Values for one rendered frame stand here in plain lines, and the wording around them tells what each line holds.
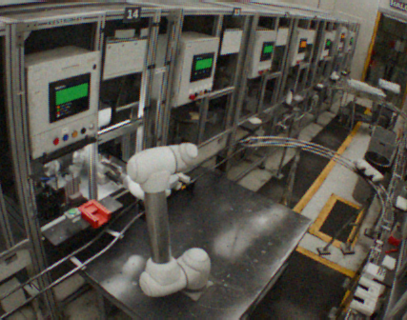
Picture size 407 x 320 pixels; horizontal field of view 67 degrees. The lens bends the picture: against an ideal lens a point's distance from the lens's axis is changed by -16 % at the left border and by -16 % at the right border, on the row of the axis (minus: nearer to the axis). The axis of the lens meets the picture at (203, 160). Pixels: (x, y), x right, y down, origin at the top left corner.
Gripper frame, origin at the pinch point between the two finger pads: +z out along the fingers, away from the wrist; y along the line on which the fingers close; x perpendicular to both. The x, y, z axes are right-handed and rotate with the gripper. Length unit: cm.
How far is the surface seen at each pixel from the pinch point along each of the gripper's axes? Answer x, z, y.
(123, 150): -24.8, 8.3, 0.2
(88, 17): 29, -13, 100
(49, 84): 51, -15, 72
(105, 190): 8.7, -9.4, -9.4
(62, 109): 45, -17, 59
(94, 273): 48, -41, -32
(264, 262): -31, -109, -32
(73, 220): 49, -27, 0
